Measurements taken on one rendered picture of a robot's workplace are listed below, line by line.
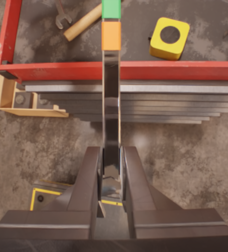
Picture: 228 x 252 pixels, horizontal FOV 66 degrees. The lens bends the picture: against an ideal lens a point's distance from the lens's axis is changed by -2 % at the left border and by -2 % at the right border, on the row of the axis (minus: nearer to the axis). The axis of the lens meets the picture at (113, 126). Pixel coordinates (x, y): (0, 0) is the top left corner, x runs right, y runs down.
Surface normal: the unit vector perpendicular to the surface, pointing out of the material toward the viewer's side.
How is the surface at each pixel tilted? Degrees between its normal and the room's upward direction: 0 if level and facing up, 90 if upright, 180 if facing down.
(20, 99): 0
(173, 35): 0
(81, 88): 14
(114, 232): 0
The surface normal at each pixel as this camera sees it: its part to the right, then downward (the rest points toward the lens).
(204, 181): -0.11, -0.13
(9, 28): 0.99, 0.03
